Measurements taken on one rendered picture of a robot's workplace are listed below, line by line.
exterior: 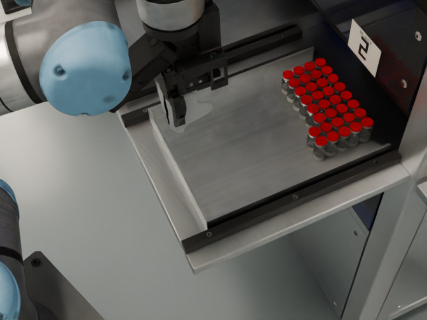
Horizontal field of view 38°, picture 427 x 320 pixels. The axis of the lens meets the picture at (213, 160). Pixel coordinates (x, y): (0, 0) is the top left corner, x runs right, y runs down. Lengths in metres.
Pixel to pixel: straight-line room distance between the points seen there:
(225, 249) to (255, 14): 0.54
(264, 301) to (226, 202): 0.91
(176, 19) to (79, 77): 0.20
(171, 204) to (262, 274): 0.94
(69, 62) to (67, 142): 1.80
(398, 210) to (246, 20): 0.49
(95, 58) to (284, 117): 0.68
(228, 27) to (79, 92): 0.81
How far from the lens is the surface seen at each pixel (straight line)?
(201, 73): 0.76
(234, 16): 1.33
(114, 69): 0.51
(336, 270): 1.65
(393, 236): 1.27
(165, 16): 0.68
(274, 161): 1.09
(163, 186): 1.07
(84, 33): 0.52
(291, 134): 1.12
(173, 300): 1.93
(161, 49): 0.73
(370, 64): 1.08
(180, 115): 0.78
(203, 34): 0.74
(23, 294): 0.93
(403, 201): 1.17
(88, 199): 2.14
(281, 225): 1.02
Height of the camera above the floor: 1.77
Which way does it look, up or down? 55 degrees down
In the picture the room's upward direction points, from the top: 5 degrees counter-clockwise
